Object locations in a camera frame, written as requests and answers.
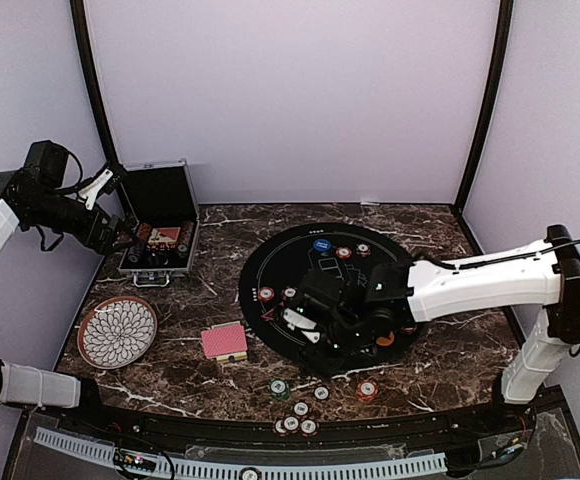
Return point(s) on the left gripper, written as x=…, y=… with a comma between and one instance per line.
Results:
x=102, y=245

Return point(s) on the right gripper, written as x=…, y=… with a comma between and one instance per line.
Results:
x=317, y=362

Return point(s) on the orange big blind button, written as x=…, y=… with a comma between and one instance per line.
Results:
x=386, y=341

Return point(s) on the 100 chips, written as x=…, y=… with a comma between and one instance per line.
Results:
x=363, y=249
x=289, y=293

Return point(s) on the red 5 chips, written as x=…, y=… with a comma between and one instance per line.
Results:
x=343, y=253
x=408, y=330
x=265, y=294

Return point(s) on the red triangle all-in marker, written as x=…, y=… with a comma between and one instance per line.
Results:
x=270, y=315

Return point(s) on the black orange 100 chip stack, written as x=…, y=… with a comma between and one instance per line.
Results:
x=321, y=393

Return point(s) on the blue small blind button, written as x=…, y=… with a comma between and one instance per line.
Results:
x=322, y=245

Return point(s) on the red 5 chip stack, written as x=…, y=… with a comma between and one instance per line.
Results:
x=367, y=391

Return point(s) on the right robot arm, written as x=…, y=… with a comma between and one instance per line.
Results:
x=545, y=272

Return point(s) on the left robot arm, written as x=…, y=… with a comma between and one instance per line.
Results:
x=26, y=203

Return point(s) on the purple chip roll in case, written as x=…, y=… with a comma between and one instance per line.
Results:
x=134, y=254

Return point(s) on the orange chip roll in case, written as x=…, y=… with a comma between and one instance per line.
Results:
x=144, y=231

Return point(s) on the red card box in case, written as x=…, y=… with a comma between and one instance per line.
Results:
x=163, y=239

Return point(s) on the aluminium poker chip case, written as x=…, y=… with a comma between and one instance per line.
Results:
x=161, y=195

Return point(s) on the black round poker mat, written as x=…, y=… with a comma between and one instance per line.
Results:
x=284, y=260

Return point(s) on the brown chip roll in case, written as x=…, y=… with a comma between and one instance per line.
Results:
x=185, y=237

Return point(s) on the green 20 chip stack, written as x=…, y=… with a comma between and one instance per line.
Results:
x=279, y=389

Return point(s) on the floral ceramic plate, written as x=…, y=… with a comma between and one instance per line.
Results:
x=117, y=332

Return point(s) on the red-backed card deck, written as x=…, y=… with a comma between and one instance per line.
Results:
x=224, y=339

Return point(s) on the gold blue card box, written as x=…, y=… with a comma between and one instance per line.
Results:
x=232, y=357

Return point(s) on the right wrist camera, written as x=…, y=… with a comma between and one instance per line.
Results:
x=301, y=326

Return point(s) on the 100 chip on rail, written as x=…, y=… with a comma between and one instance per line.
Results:
x=278, y=428

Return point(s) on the fallen 100 chip on duct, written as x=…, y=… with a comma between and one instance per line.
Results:
x=249, y=473

